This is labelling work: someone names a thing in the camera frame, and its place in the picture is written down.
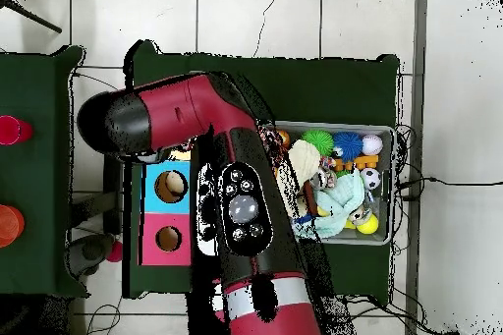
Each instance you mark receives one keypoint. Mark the colourful patterned paper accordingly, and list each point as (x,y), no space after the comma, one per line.
(271,140)

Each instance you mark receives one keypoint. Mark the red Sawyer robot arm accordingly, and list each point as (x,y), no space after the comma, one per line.
(177,111)

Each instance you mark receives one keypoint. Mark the wooden box with three holes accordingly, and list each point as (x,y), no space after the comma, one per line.
(173,225)

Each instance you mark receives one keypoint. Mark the shallow clear mesh bin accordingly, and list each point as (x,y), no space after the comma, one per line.
(353,237)

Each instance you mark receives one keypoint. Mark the orange mini basketball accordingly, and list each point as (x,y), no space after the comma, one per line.
(284,137)

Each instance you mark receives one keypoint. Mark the cream knitted cloth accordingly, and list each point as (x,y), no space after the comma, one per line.
(304,158)

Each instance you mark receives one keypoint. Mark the green spiky ball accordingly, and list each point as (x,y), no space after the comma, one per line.
(319,140)

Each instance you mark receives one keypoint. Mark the mint green cloth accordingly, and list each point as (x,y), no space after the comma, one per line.
(342,197)

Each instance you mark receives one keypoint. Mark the blue spiky ball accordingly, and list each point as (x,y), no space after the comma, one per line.
(347,144)

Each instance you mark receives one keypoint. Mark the black and white soccer ball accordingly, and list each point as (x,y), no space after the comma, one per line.
(370,178)

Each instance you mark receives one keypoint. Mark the white baseball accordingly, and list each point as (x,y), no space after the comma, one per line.
(371,144)

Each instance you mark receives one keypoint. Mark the black upright panel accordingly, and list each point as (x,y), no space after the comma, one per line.
(113,178)

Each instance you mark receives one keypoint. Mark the dark green side table cloth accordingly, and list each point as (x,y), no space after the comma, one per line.
(35,75)

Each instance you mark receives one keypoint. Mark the pink round object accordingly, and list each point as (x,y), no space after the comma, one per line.
(11,130)

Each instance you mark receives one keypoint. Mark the orange red round object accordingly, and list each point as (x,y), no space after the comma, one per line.
(10,225)

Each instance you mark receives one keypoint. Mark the black slanted rod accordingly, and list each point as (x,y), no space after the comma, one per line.
(35,18)

